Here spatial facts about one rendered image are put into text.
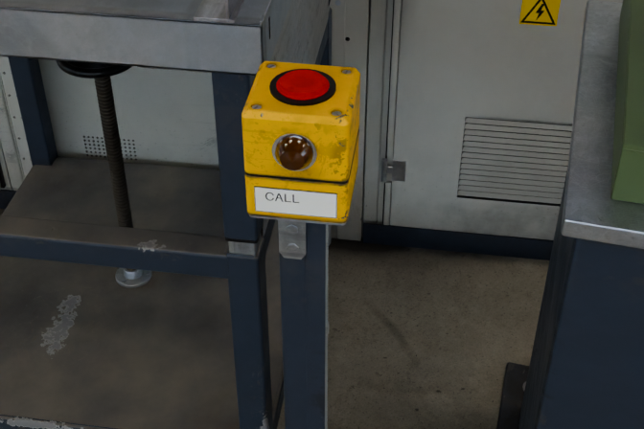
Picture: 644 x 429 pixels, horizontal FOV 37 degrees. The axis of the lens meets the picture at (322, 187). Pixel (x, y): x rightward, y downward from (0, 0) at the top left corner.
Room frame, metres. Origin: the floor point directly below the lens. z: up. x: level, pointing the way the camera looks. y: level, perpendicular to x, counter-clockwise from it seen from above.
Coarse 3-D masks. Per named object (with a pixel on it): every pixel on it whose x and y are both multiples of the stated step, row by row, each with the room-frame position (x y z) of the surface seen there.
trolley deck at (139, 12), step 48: (0, 0) 0.87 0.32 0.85; (48, 0) 0.87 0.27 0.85; (96, 0) 0.87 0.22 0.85; (144, 0) 0.87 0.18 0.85; (192, 0) 0.87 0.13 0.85; (288, 0) 0.96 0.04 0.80; (0, 48) 0.86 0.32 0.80; (48, 48) 0.85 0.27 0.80; (96, 48) 0.85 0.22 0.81; (144, 48) 0.84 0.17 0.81; (192, 48) 0.83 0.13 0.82; (240, 48) 0.83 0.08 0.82
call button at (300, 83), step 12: (288, 72) 0.64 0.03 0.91; (300, 72) 0.64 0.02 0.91; (312, 72) 0.64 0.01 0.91; (276, 84) 0.62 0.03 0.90; (288, 84) 0.62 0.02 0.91; (300, 84) 0.62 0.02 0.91; (312, 84) 0.62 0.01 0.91; (324, 84) 0.62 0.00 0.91; (288, 96) 0.61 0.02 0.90; (300, 96) 0.61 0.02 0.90; (312, 96) 0.61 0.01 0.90
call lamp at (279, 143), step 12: (288, 132) 0.59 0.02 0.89; (276, 144) 0.59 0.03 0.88; (288, 144) 0.58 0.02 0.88; (300, 144) 0.58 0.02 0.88; (312, 144) 0.58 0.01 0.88; (276, 156) 0.58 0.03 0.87; (288, 156) 0.57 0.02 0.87; (300, 156) 0.57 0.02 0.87; (312, 156) 0.58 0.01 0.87; (288, 168) 0.57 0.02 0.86; (300, 168) 0.57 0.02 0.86
